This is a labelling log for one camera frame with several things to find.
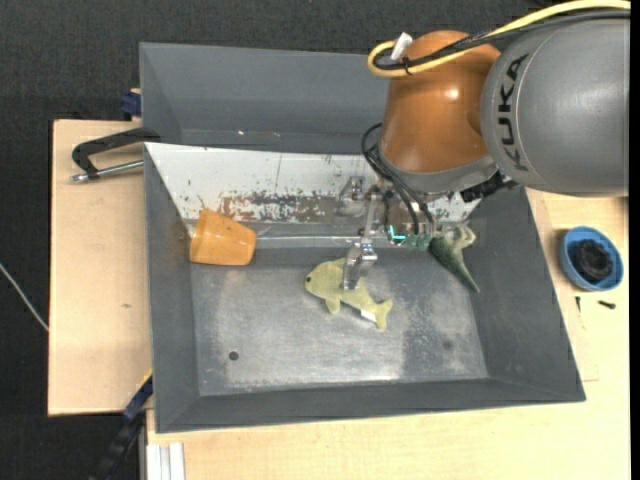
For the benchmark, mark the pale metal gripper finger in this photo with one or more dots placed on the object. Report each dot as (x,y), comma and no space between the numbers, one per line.
(351,273)
(368,254)

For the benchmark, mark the yellow-green toy fish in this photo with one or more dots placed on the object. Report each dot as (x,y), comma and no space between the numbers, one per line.
(325,283)

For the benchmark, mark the green toy dinosaur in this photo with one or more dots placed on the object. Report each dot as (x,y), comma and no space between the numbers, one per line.
(447,255)

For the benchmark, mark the grey metal bin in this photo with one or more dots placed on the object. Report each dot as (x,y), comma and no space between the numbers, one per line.
(300,358)

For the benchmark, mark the orange plastic cup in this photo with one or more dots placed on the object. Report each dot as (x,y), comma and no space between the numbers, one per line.
(222,240)

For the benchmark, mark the blue bowl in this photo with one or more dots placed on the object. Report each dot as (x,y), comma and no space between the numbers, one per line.
(570,263)

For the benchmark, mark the small black screw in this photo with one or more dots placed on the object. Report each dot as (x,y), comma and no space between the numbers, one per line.
(607,304)
(578,304)

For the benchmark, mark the black round ribbed part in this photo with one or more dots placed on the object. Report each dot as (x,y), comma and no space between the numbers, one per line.
(595,260)

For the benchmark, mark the black cylinder on white bracket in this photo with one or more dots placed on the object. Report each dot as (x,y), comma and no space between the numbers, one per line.
(482,188)

